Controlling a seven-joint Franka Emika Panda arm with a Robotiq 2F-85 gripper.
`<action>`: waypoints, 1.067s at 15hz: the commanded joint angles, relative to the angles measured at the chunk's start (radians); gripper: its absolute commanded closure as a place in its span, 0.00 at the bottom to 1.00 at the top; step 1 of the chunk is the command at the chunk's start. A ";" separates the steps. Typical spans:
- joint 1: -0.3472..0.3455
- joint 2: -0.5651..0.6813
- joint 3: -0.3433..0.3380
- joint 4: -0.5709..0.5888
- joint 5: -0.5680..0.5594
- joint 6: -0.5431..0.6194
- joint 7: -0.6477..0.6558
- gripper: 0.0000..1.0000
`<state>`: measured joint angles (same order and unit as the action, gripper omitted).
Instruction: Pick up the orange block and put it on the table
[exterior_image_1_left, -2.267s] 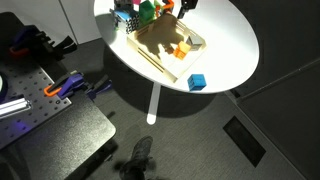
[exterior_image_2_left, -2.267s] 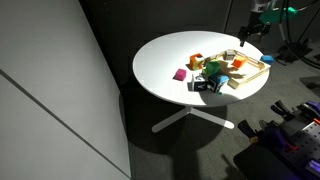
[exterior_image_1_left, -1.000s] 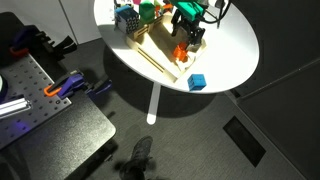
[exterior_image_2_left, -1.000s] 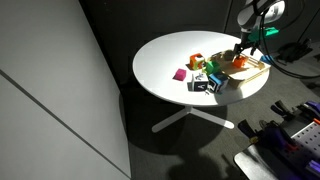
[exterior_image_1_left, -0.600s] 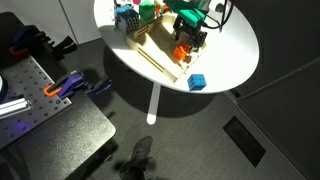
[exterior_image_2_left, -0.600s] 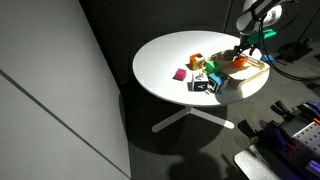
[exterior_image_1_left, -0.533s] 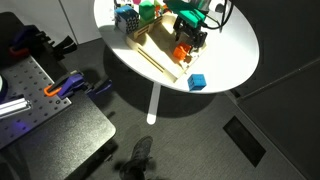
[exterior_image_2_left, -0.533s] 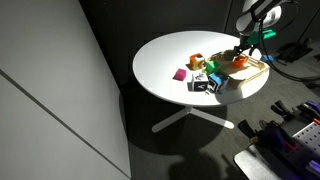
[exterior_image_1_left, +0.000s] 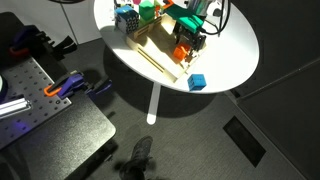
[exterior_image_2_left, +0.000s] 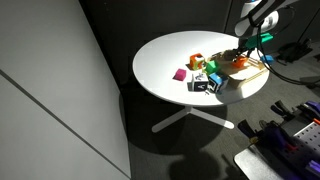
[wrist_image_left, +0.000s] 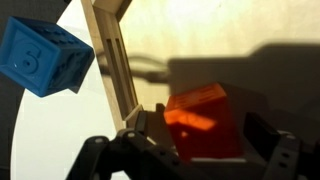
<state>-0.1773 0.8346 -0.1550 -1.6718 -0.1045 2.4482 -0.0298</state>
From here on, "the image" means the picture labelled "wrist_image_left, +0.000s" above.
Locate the orange block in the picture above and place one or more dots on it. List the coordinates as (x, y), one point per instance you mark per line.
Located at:
(203, 133)

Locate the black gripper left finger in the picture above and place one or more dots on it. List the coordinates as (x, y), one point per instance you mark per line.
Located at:
(133, 156)

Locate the blue number block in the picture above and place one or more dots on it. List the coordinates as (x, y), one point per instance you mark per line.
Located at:
(33, 56)

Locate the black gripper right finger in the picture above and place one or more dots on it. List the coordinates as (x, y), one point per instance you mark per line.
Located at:
(286, 160)

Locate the light wooden tray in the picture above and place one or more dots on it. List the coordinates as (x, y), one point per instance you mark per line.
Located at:
(113, 66)

